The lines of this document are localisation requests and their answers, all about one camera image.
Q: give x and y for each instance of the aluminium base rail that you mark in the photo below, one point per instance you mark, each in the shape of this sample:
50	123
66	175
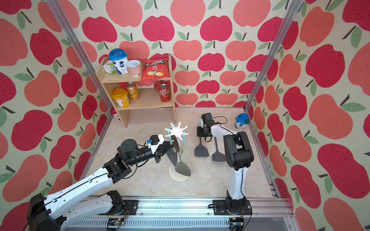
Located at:
193	214

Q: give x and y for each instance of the wooden two-tier shelf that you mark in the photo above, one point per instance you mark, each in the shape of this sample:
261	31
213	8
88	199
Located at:
149	98

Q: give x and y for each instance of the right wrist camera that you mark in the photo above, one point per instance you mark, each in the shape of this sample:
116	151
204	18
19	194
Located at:
202	121

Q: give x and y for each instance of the circuit board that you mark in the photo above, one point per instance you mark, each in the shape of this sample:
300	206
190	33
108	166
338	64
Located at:
236	224
115	222

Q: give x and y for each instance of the white utensil rack stand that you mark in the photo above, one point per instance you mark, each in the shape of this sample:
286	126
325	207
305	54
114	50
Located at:
178	132

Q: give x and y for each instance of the left aluminium frame post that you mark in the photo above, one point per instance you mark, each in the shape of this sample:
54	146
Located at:
63	20

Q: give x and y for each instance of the yellow mango cup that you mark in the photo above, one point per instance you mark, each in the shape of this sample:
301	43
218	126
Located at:
121	97

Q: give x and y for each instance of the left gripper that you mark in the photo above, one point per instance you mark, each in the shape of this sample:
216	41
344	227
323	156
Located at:
163	150

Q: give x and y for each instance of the right aluminium frame post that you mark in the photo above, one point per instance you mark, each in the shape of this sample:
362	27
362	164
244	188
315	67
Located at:
276	45

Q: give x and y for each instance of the red cola can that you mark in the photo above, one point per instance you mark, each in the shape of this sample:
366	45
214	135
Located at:
157	84
164	93

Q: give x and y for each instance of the left circuit board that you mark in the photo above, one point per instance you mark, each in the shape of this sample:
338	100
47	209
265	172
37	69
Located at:
115	222

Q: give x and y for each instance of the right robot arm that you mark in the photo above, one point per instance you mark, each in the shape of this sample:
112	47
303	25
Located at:
239	156

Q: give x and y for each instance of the grey slotted turner mint handle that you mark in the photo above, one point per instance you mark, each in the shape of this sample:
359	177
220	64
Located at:
201	150

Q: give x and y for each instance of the red white cup behind shelf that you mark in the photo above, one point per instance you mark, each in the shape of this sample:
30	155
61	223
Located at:
114	113

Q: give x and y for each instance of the right circuit board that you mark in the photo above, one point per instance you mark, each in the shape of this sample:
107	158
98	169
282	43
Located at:
236	224

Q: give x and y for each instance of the grey spoon dark handle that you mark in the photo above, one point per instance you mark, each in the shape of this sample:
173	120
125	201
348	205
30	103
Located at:
180	167

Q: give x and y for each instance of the white spatula mint handle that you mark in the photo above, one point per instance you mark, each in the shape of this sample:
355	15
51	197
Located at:
185	153

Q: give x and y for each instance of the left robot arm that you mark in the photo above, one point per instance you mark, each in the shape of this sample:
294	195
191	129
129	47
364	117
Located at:
58	210

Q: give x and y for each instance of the grey spatula mint handle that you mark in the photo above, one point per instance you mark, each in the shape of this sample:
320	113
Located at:
217	156

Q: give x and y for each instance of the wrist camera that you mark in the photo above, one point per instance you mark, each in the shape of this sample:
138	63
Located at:
202	121
154	142

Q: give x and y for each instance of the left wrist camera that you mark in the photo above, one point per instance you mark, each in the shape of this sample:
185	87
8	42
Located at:
154	142

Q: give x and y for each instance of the blue lid yogurt cup floor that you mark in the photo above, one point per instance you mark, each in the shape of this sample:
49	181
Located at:
242	120

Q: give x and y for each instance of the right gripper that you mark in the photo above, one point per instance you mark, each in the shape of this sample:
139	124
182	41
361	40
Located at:
199	132

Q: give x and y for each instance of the small green white carton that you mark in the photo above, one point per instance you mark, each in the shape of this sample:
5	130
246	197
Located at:
109	67

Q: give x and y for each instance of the blue lid yogurt tub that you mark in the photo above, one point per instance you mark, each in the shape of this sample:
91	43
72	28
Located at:
119	58

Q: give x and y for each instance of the pink cup foil lid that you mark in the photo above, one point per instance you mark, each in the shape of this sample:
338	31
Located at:
134	68

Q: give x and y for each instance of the red chips bag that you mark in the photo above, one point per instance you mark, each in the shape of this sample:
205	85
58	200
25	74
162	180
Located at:
155	69

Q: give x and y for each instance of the red cola can front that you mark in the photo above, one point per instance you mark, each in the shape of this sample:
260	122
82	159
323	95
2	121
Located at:
164	93

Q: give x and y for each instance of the aluminium frame post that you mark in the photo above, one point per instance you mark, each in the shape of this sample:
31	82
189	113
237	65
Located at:
276	45
63	20

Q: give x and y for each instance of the red cola can back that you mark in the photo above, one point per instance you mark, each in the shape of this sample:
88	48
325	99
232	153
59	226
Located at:
157	84

